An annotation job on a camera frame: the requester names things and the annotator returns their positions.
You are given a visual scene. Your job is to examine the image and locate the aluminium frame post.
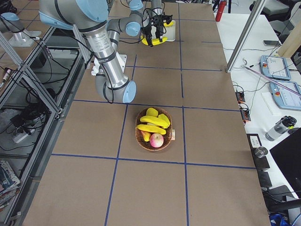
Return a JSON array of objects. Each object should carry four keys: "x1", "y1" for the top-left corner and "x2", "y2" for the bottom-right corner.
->
[{"x1": 226, "y1": 0, "x2": 266, "y2": 73}]

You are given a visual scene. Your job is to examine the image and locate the grey water bottle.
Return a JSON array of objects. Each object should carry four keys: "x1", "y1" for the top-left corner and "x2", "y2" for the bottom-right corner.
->
[{"x1": 265, "y1": 116, "x2": 297, "y2": 141}]

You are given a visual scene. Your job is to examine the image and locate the yellow mango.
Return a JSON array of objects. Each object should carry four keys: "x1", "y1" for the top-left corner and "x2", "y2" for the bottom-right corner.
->
[{"x1": 141, "y1": 130, "x2": 151, "y2": 142}]

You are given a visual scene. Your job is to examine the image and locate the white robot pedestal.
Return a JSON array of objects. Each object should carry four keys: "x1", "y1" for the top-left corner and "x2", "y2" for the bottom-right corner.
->
[{"x1": 91, "y1": 52, "x2": 127, "y2": 76}]

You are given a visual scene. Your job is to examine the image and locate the upper teach pendant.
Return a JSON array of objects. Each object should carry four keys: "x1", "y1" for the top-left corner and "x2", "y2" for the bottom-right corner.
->
[{"x1": 260, "y1": 55, "x2": 291, "y2": 81}]

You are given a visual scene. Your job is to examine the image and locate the metal cup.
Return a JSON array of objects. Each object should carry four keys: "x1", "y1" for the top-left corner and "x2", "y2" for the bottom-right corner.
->
[{"x1": 254, "y1": 146, "x2": 268, "y2": 158}]

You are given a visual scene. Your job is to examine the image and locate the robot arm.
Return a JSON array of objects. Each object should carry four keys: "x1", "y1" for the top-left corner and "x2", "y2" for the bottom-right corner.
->
[
  {"x1": 125, "y1": 0, "x2": 172, "y2": 47},
  {"x1": 39, "y1": 0, "x2": 145, "y2": 103}
]

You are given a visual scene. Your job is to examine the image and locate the yellow starfruit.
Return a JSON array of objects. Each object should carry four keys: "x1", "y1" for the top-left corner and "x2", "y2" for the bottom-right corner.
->
[{"x1": 146, "y1": 107, "x2": 158, "y2": 117}]

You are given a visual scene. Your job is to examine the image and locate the pink reacher stick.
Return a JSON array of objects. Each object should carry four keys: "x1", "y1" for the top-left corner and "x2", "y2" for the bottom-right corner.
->
[{"x1": 241, "y1": 55, "x2": 301, "y2": 97}]

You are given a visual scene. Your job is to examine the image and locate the white bear tray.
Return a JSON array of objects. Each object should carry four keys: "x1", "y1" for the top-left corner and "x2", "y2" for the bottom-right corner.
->
[{"x1": 152, "y1": 20, "x2": 176, "y2": 42}]

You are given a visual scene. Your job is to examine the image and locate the teach pendant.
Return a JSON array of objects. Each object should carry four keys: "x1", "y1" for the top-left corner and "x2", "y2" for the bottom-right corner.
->
[
  {"x1": 269, "y1": 81, "x2": 301, "y2": 111},
  {"x1": 260, "y1": 55, "x2": 291, "y2": 81}
]

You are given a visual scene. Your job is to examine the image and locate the black monitor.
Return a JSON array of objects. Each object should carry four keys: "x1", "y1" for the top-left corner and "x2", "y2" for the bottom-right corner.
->
[{"x1": 270, "y1": 132, "x2": 301, "y2": 198}]

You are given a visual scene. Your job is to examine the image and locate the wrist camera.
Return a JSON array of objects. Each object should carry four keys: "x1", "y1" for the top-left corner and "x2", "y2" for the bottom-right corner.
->
[{"x1": 161, "y1": 15, "x2": 173, "y2": 24}]

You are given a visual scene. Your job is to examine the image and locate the stack of magazines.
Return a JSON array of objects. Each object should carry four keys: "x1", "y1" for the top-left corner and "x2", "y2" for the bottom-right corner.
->
[{"x1": 0, "y1": 159, "x2": 21, "y2": 211}]

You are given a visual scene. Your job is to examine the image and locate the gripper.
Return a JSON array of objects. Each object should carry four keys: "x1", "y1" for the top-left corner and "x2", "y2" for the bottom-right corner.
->
[
  {"x1": 152, "y1": 14, "x2": 164, "y2": 42},
  {"x1": 142, "y1": 16, "x2": 154, "y2": 47}
]

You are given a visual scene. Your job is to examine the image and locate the lower teach pendant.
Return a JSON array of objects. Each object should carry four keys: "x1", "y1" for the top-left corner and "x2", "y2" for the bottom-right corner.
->
[{"x1": 269, "y1": 81, "x2": 301, "y2": 111}]

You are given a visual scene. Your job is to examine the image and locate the woven fruit basket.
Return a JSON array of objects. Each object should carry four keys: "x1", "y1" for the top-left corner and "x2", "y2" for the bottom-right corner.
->
[{"x1": 135, "y1": 107, "x2": 173, "y2": 152}]

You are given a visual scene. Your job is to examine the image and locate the black smartphone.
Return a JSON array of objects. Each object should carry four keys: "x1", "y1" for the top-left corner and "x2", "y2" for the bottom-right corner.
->
[{"x1": 263, "y1": 40, "x2": 281, "y2": 47}]

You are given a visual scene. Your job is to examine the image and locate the yellow banana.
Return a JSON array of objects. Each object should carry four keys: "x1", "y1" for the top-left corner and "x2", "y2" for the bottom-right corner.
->
[
  {"x1": 140, "y1": 115, "x2": 170, "y2": 129},
  {"x1": 164, "y1": 20, "x2": 174, "y2": 27},
  {"x1": 142, "y1": 37, "x2": 167, "y2": 46},
  {"x1": 136, "y1": 124, "x2": 166, "y2": 135}
]

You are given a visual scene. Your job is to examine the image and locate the red yellow apple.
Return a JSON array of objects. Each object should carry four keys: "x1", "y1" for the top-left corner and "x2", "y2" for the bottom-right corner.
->
[{"x1": 150, "y1": 133, "x2": 164, "y2": 148}]

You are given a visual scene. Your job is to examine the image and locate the red fire extinguisher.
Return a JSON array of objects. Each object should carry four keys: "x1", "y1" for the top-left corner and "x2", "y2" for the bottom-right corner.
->
[{"x1": 215, "y1": 0, "x2": 227, "y2": 22}]

